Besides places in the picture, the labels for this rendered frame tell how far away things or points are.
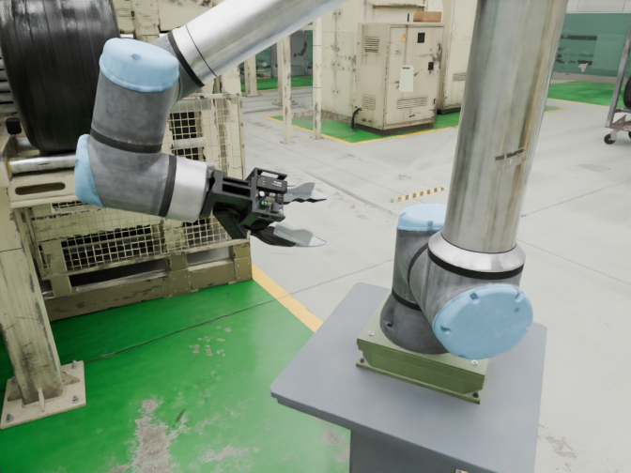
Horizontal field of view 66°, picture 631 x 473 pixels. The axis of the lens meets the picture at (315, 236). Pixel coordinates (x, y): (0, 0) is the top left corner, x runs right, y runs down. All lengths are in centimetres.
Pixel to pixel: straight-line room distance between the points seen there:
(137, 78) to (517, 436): 85
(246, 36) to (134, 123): 22
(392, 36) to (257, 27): 514
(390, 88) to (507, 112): 525
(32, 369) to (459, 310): 160
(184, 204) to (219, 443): 120
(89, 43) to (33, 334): 100
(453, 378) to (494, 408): 9
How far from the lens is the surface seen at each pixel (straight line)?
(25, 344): 197
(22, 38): 148
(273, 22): 76
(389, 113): 598
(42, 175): 164
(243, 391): 194
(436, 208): 99
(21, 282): 185
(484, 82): 71
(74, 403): 206
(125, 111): 65
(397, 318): 102
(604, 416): 210
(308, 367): 108
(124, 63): 65
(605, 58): 1278
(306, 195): 81
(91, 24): 148
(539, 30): 70
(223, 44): 76
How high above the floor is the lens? 128
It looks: 24 degrees down
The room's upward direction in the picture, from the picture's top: straight up
